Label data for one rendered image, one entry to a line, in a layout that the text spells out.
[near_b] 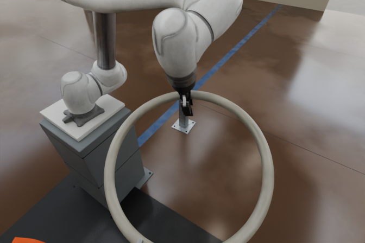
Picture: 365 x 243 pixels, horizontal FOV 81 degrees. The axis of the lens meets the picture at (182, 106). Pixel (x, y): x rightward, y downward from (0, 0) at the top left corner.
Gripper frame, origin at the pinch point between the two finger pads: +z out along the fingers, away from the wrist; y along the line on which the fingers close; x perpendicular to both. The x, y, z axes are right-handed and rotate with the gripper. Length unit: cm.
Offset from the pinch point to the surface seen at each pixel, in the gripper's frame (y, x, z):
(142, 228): 48, -44, 105
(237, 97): -94, 47, 175
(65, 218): 42, -103, 101
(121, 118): -16, -46, 47
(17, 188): 20, -156, 106
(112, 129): -8, -50, 46
